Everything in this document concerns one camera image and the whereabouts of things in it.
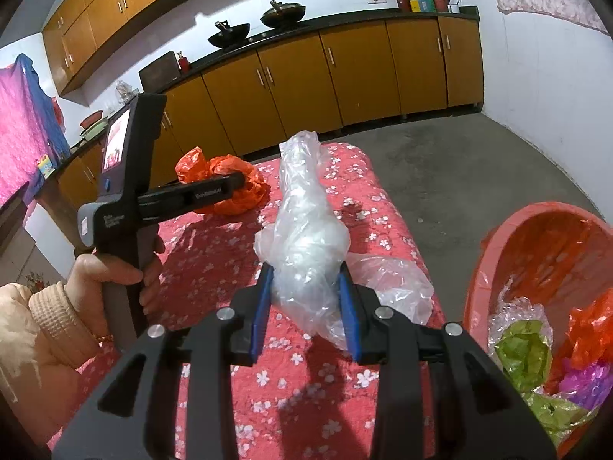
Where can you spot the wooden upper cabinet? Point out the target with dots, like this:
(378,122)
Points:
(96,14)

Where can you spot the black countertop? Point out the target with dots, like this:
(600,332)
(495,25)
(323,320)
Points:
(345,21)

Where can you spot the blue hanging cloth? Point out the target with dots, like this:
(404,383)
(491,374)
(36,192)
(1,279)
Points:
(48,115)

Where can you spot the orange plastic bag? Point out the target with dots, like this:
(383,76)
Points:
(191,165)
(591,330)

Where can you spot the red floral tablecloth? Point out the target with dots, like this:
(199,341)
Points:
(306,393)

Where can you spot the red basin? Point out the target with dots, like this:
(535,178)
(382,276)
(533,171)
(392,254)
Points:
(91,118)

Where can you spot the thin clear plastic bag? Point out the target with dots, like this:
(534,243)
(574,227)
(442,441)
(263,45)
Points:
(392,278)

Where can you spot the colourful small box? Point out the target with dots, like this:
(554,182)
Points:
(48,166)

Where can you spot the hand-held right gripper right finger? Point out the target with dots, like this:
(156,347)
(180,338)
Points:
(349,318)

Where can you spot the clear plastic bag bundle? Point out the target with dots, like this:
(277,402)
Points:
(306,249)

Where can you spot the magenta plastic bag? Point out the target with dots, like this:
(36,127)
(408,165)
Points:
(584,383)

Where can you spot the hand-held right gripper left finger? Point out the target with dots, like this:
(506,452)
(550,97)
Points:
(261,318)

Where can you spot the black pot with lid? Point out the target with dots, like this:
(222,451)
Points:
(282,14)

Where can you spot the clear bubble wrap sheet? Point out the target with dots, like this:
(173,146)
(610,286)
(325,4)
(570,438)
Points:
(515,311)

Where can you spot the olive green plastic bag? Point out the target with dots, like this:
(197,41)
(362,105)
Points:
(522,354)

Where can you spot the wooden lower cabinets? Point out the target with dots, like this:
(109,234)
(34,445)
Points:
(359,72)

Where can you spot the black wok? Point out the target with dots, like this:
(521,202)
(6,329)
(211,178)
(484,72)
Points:
(230,36)

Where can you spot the orange plastic basket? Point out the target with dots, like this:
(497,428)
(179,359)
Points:
(527,249)

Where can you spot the clear bag with jar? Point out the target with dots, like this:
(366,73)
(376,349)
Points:
(123,92)

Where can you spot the white panel with flower picture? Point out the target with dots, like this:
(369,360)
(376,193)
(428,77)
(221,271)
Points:
(40,258)

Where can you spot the person's left hand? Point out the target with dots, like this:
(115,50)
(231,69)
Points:
(91,273)

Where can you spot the brown cutting board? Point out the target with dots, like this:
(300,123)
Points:
(158,72)

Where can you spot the red bottle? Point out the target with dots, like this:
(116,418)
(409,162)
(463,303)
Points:
(183,63)

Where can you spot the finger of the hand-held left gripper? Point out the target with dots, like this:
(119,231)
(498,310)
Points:
(191,207)
(191,191)

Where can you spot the pink hanging cloth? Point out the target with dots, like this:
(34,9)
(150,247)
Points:
(19,143)

